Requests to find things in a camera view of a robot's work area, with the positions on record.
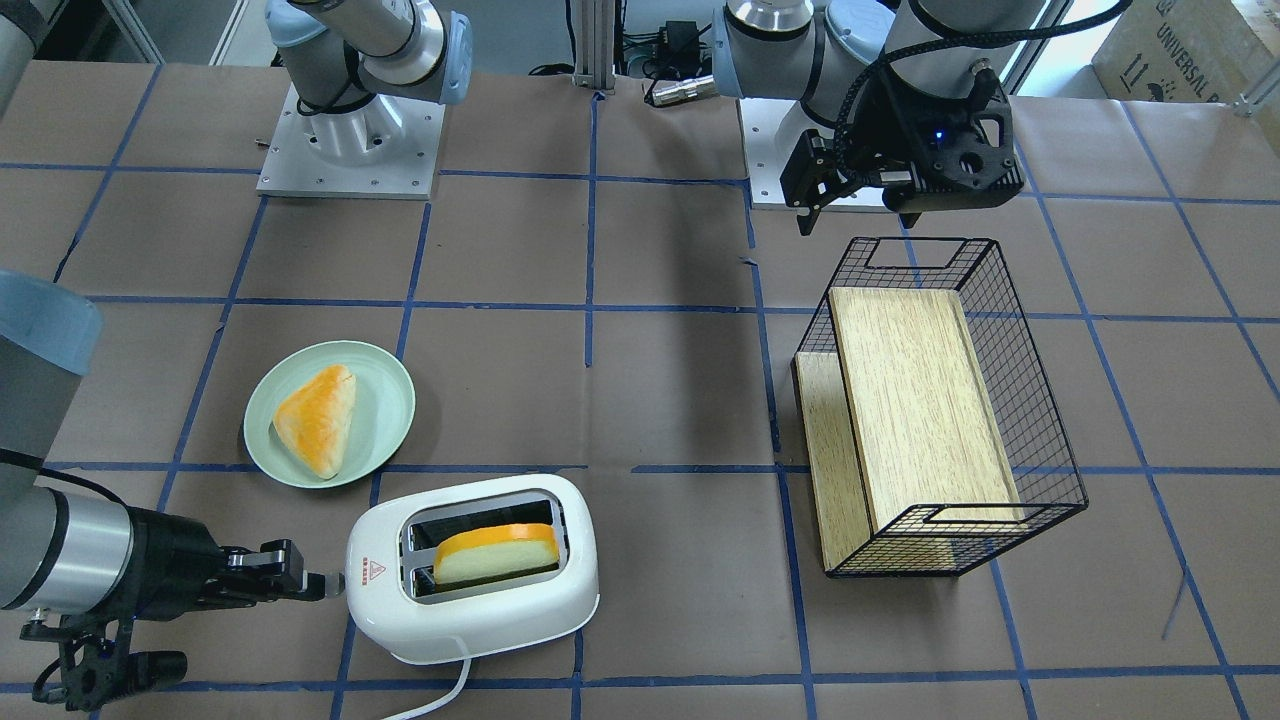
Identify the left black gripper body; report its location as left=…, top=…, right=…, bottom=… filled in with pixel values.
left=850, top=59, right=1027, bottom=229

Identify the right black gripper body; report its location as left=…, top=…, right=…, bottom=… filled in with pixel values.
left=122, top=509, right=227, bottom=621

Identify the white toaster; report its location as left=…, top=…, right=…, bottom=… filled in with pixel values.
left=346, top=474, right=600, bottom=665

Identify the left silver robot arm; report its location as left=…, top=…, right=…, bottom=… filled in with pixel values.
left=710, top=1, right=1060, bottom=236

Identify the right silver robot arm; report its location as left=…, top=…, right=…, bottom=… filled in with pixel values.
left=3, top=1, right=474, bottom=615

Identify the bread slice in toaster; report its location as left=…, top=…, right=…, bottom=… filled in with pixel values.
left=433, top=523, right=561, bottom=585

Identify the triangular bread on plate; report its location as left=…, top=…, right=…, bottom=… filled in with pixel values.
left=271, top=364, right=357, bottom=479

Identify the light green plate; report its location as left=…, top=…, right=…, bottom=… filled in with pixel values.
left=242, top=340, right=416, bottom=489

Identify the black power adapter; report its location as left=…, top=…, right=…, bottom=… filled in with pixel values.
left=655, top=20, right=700, bottom=65

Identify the cardboard box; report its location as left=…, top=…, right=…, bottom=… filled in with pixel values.
left=1091, top=1, right=1279, bottom=102

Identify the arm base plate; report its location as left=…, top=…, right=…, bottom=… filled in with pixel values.
left=256, top=88, right=447, bottom=201
left=739, top=97, right=835, bottom=211

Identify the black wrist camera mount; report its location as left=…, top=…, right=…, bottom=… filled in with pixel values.
left=20, top=616, right=188, bottom=712

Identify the white toaster power cord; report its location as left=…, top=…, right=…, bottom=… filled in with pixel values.
left=380, top=641, right=474, bottom=720

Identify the aluminium frame post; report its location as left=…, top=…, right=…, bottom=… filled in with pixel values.
left=570, top=0, right=622, bottom=95

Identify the black wire basket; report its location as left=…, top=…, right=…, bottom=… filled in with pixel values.
left=797, top=237, right=1088, bottom=577

